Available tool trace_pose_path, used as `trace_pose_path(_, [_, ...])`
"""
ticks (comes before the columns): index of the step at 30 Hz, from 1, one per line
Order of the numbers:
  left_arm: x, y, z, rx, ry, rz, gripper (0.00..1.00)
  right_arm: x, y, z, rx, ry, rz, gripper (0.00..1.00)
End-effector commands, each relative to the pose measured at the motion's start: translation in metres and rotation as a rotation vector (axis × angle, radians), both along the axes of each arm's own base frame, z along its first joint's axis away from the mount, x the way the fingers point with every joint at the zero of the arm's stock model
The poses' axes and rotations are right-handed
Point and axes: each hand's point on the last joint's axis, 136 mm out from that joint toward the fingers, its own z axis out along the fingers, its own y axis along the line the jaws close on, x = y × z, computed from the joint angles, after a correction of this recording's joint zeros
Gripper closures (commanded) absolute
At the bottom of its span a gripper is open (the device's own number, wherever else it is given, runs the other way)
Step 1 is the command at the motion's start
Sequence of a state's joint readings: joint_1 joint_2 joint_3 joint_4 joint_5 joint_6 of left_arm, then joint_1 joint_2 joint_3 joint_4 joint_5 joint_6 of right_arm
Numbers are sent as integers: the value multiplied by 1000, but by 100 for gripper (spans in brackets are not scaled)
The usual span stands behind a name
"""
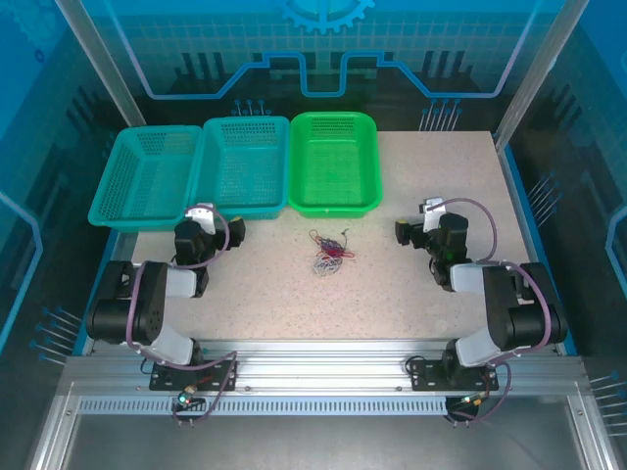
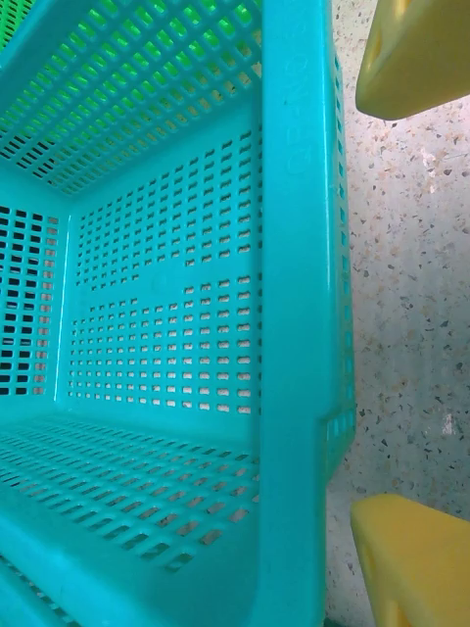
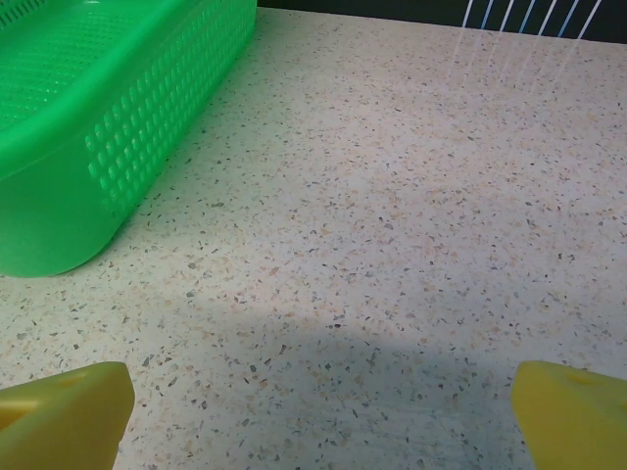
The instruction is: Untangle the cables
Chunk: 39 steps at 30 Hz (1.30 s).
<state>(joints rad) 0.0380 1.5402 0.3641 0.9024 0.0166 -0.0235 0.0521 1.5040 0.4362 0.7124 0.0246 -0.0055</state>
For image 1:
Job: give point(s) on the green plastic basket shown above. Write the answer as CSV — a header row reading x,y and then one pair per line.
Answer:
x,y
333,161

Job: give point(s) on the metal frame tray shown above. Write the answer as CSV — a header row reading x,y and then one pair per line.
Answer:
x,y
313,440

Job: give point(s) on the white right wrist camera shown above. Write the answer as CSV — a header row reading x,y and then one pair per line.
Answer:
x,y
431,211

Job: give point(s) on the small connector with green light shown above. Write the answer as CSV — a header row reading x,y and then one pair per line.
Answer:
x,y
186,399
469,400

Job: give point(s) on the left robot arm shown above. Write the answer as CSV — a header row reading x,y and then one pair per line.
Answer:
x,y
147,294

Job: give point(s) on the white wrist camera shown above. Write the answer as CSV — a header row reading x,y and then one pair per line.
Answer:
x,y
202,218
431,211

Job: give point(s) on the wide teal plastic basket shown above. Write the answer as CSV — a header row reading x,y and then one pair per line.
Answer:
x,y
147,171

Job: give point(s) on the aluminium frame post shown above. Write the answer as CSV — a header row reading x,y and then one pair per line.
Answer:
x,y
539,73
98,59

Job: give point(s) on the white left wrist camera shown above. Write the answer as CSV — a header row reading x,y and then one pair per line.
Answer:
x,y
202,218

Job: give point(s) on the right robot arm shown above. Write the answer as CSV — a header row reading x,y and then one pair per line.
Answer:
x,y
499,303

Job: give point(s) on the narrow teal plastic basket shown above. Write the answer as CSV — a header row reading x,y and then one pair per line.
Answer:
x,y
245,161

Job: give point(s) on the aluminium mounting rail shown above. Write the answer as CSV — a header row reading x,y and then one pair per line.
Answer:
x,y
318,362

